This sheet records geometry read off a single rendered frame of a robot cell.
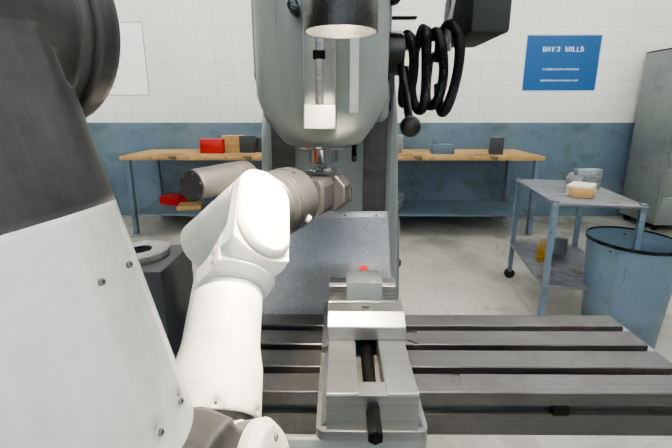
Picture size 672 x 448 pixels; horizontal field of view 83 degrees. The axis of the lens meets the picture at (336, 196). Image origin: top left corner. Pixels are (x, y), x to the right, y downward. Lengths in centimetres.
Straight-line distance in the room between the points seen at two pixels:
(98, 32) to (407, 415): 52
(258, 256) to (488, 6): 70
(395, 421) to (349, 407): 6
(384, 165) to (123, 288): 87
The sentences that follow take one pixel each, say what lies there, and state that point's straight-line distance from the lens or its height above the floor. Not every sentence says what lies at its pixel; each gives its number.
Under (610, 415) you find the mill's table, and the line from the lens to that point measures 81.
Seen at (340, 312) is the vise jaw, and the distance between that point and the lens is 64.
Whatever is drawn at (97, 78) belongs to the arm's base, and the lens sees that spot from 22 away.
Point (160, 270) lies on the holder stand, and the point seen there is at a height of 112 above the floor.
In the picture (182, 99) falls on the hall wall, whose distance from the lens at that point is 519.
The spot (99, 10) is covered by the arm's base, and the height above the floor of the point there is 141.
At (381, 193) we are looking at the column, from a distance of 102.
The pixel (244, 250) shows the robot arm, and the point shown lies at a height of 124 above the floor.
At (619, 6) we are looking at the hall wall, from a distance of 594.
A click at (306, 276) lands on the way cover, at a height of 95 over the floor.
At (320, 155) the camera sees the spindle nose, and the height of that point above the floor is 129.
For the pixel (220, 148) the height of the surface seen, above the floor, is 94.
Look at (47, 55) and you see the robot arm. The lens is 20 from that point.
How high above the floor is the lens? 136
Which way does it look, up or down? 13 degrees down
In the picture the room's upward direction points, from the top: straight up
